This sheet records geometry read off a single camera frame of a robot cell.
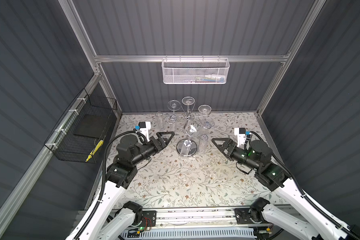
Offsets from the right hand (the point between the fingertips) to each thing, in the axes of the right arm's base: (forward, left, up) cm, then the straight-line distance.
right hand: (216, 145), depth 65 cm
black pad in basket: (+14, +63, -2) cm, 65 cm away
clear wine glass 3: (+27, +12, +3) cm, 30 cm away
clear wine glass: (+27, +30, -9) cm, 41 cm away
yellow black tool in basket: (-1, +56, -2) cm, 56 cm away
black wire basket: (+7, +65, -1) cm, 65 cm away
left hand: (+1, +19, +5) cm, 20 cm away
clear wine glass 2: (+22, +20, +4) cm, 30 cm away
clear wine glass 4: (+22, +3, 0) cm, 22 cm away
